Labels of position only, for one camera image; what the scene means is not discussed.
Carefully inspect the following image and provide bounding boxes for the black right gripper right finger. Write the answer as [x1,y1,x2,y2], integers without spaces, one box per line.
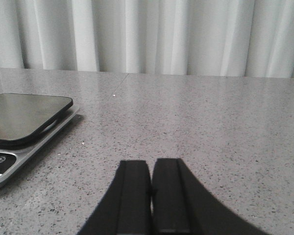
[152,158,264,235]

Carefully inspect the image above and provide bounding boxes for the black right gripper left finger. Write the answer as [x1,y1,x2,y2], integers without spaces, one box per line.
[78,160,152,235]

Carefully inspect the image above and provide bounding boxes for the black silver kitchen scale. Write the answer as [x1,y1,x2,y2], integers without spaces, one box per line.
[0,93,79,188]

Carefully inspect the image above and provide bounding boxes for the white pleated curtain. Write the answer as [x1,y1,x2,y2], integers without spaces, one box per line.
[0,0,294,78]

